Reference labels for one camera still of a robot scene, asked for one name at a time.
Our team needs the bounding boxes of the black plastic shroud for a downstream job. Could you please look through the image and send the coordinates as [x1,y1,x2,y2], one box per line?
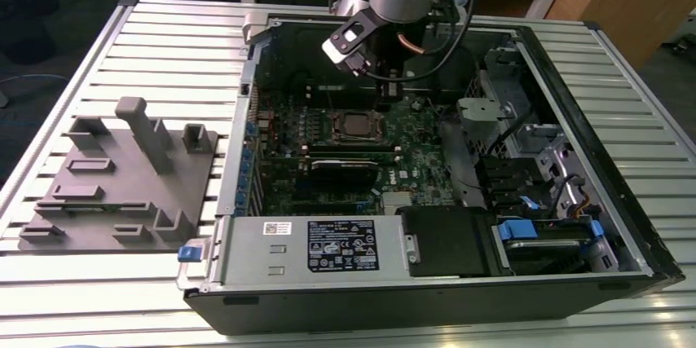
[394,205,516,280]

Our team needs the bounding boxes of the metal socket cover frame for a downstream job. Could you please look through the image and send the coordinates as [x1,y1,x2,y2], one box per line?
[330,110,388,143]

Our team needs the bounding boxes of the perforated metal drive cage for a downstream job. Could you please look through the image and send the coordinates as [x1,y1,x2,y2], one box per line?
[461,46,550,129]

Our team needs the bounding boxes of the black PC case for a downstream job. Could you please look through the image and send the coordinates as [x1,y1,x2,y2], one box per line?
[181,12,686,337]

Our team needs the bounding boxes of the silver CPU with green edge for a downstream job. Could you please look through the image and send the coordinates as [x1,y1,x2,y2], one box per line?
[340,113,378,136]

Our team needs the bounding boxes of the grey plastic parts rack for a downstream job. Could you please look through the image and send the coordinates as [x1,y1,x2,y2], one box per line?
[17,96,221,252]

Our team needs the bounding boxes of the blue floor cable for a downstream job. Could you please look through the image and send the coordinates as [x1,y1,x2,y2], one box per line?
[0,73,69,85]

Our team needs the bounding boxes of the black graphics card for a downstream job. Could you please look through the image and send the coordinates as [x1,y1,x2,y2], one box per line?
[309,156,381,192]

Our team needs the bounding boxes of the silver power supply with label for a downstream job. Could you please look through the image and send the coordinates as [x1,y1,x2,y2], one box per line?
[214,215,409,289]

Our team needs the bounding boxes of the hard disk in blue carrier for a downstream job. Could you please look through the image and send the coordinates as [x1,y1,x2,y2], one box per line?
[492,217,605,276]

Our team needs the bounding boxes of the grey metal bracket with hole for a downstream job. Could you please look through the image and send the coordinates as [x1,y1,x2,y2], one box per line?
[456,96,517,153]

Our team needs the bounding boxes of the silver chipset heatsink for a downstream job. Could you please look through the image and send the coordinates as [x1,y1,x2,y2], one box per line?
[381,192,413,215]

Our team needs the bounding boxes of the green motherboard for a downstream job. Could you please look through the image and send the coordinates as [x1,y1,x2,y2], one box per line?
[254,90,461,218]

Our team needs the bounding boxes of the multicoloured power wire bundle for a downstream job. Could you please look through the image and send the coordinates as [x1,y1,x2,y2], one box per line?
[562,174,593,218]

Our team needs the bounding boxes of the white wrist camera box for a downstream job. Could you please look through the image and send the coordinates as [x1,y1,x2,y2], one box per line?
[320,11,382,79]

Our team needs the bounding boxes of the black RAM slot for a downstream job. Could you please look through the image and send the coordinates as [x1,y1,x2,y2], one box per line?
[308,142,396,150]

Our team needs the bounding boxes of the green RAM stick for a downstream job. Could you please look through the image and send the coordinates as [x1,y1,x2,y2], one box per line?
[61,202,120,214]

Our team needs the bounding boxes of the silver metal disk bay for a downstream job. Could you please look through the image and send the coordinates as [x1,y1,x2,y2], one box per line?
[513,122,604,221]

